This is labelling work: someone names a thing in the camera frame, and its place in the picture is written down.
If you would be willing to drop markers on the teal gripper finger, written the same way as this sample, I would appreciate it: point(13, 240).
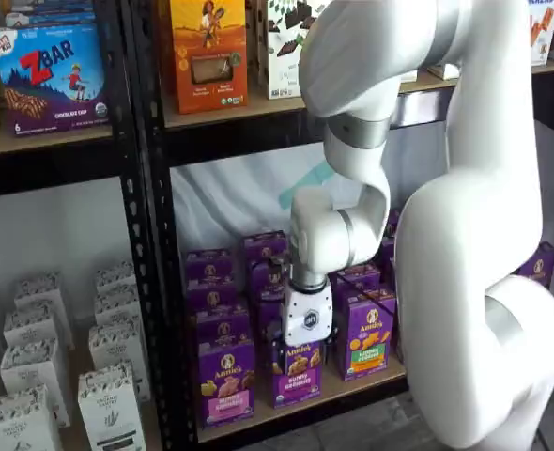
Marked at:
point(279, 347)
point(331, 345)

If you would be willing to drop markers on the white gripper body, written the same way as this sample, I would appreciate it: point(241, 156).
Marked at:
point(307, 315)

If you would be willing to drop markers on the purple Annie's box pink patch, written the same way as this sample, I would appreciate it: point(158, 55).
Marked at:
point(225, 390)

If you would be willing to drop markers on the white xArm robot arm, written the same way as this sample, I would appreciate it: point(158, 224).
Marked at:
point(469, 235)

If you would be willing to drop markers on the purple Annie's box green patch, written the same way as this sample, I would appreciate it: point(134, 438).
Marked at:
point(368, 338)

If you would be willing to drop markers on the white pantry box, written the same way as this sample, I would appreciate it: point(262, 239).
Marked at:
point(110, 413)
point(117, 343)
point(115, 277)
point(33, 366)
point(33, 324)
point(21, 423)
point(117, 305)
point(40, 289)

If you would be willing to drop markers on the black metal shelf rack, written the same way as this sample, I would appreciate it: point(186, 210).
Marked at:
point(211, 143)
point(47, 171)

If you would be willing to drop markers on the white Sweet Thins chocolate box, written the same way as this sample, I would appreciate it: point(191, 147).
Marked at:
point(281, 47)

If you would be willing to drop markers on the orange snack box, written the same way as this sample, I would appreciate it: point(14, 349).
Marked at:
point(206, 56)

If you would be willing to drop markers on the Z Bar snack box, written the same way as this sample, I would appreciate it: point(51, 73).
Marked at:
point(47, 84)

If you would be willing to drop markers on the blue snack box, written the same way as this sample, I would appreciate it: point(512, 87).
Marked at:
point(56, 16)

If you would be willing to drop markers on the teal strip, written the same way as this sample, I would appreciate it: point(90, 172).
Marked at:
point(305, 185)

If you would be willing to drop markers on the white cloth backdrop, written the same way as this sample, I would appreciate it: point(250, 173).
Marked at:
point(220, 202)

